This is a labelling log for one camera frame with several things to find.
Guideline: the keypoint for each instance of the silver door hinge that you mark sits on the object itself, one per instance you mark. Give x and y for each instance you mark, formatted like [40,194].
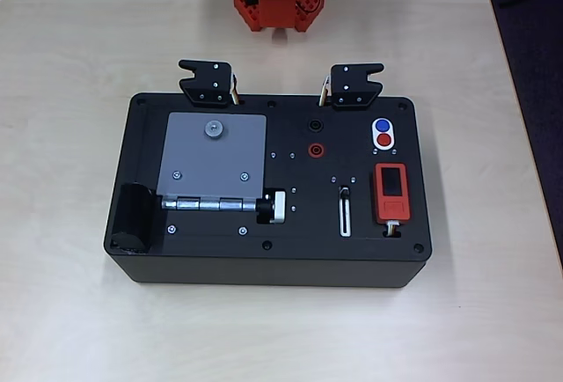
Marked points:
[206,203]

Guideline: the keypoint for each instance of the white black probe plug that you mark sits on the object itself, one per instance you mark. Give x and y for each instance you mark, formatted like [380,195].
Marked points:
[279,206]

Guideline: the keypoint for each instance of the red display module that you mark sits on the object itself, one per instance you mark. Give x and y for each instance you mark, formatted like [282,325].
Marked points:
[393,208]

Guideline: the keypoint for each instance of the black banana socket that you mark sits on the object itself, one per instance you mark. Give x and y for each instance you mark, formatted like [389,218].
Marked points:
[316,125]

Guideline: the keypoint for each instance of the blue round piece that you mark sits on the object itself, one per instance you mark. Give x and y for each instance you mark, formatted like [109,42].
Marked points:
[382,125]

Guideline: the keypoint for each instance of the grey round door knob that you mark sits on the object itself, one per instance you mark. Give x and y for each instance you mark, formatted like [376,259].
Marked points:
[214,129]

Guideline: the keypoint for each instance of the white slider track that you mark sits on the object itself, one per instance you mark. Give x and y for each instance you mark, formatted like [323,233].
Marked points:
[346,223]

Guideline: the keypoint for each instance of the red banana socket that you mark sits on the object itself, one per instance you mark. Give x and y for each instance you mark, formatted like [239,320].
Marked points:
[316,150]

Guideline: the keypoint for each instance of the grey hinged door plate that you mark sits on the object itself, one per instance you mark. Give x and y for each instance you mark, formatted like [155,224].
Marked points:
[211,162]

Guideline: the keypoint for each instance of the black task board box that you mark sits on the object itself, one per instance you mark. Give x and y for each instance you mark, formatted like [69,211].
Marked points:
[303,223]

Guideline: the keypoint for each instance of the black rounded probe holder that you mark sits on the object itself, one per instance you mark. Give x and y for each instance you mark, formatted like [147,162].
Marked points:
[129,215]

